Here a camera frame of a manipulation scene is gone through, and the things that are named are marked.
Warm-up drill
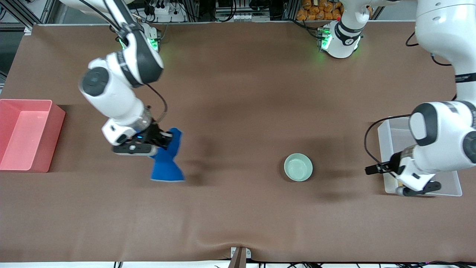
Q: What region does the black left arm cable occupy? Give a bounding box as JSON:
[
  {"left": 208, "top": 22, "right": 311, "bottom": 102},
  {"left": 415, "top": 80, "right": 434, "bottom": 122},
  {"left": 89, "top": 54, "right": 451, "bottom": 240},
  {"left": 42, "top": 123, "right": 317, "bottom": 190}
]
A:
[{"left": 364, "top": 32, "right": 458, "bottom": 177}]

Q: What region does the pale green bowl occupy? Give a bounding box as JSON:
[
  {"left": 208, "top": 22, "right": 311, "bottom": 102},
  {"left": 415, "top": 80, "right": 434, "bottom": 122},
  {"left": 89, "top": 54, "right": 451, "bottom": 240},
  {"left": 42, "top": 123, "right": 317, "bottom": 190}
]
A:
[{"left": 284, "top": 153, "right": 313, "bottom": 182}]

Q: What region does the orange packaged items pile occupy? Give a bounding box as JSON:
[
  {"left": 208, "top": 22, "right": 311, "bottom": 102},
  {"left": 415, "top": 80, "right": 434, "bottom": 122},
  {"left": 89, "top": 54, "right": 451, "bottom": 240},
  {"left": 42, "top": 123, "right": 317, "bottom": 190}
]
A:
[{"left": 296, "top": 0, "right": 345, "bottom": 21}]

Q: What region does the blue microfibre cloth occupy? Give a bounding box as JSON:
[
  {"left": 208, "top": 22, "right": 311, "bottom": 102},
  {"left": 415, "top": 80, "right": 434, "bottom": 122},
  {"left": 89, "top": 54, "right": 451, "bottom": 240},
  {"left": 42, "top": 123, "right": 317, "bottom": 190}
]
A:
[{"left": 150, "top": 128, "right": 185, "bottom": 183}]

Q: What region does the pink plastic bin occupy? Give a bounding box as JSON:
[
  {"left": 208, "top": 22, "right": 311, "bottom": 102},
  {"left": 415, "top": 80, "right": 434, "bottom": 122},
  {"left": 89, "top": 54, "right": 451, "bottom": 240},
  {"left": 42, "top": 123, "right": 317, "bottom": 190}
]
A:
[{"left": 0, "top": 99, "right": 66, "bottom": 173}]

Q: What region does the clear plastic bin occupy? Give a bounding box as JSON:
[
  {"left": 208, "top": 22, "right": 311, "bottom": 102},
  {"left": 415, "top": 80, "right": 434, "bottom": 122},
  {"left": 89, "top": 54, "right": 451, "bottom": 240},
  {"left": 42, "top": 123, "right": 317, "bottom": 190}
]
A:
[{"left": 377, "top": 116, "right": 463, "bottom": 197}]

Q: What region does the aluminium frame profile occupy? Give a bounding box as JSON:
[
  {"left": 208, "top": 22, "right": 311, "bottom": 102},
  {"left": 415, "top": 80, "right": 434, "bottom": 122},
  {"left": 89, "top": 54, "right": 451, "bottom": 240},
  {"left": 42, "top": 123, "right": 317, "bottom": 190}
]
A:
[{"left": 0, "top": 0, "right": 56, "bottom": 36}]

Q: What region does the white power strip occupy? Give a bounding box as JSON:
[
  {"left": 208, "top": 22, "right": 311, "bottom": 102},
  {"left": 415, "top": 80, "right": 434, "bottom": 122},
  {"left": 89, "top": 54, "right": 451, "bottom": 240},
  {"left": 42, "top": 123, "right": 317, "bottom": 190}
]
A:
[
  {"left": 233, "top": 13, "right": 270, "bottom": 22},
  {"left": 136, "top": 2, "right": 187, "bottom": 23}
]

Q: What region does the brown table mat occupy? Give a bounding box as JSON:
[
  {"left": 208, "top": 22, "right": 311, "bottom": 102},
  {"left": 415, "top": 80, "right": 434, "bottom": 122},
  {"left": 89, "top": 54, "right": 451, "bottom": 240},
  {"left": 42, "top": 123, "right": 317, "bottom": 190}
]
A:
[{"left": 0, "top": 20, "right": 476, "bottom": 263}]

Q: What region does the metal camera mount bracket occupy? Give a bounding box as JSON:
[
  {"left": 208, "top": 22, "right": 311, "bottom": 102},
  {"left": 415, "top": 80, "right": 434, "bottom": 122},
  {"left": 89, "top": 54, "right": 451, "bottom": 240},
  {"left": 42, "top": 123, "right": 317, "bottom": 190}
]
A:
[{"left": 228, "top": 246, "right": 252, "bottom": 268}]

